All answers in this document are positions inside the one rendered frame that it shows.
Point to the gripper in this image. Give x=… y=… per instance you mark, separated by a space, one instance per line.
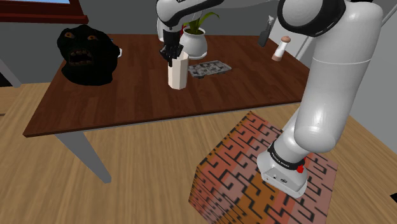
x=171 y=38

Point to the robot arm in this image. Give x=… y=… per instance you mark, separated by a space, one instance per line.
x=335 y=80

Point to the tall cream cup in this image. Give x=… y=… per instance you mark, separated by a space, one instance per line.
x=178 y=74

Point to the white potted green plant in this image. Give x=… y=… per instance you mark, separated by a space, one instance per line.
x=194 y=43

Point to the grey ice cube tray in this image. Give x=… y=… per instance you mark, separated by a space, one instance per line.
x=209 y=69

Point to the brown wooden table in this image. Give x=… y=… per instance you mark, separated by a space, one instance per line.
x=136 y=96

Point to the black monster head mask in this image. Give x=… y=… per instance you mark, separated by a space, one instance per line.
x=88 y=66

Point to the dark spray bottle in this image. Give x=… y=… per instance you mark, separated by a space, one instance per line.
x=265 y=35

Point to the white brown pepper mill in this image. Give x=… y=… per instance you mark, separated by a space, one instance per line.
x=280 y=49

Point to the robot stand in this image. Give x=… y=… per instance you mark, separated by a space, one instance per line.
x=235 y=186

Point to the window with red-brown frame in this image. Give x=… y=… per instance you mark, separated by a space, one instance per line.
x=43 y=14

